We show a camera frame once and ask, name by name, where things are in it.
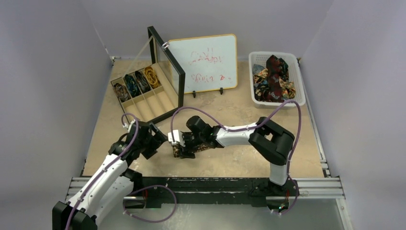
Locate grey patterned rolled tie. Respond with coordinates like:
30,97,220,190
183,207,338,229
113,83,131,102

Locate yellow rolled tie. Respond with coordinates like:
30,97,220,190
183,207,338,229
144,66,160,89

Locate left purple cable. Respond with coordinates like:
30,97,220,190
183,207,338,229
65,113,178,230

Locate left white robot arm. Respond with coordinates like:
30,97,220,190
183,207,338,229
52,122,168,230

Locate black tie storage box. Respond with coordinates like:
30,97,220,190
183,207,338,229
111,26,186,123

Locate small whiteboard with stand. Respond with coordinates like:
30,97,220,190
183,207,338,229
169,34,238,93

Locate brown floral black tie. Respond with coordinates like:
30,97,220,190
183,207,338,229
171,143,217,158

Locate dark red tie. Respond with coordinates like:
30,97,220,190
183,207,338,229
266,55,289,103

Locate colourful patterned tie pile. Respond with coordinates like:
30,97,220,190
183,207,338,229
253,65,296,103

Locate dark grey rolled tie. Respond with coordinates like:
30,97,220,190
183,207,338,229
135,71,151,93

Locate blue dark rolled tie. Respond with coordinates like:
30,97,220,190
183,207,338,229
124,74,140,98

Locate black aluminium mounting rail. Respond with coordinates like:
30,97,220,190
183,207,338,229
65,176,346,210

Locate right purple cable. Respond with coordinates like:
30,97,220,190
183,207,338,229
169,99,302,216

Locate purple cable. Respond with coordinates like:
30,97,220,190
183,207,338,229
65,113,178,230
169,99,302,216

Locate white plastic basket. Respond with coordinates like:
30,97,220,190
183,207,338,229
248,51,306,108

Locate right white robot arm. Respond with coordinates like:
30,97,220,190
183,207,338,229
168,115,295,195

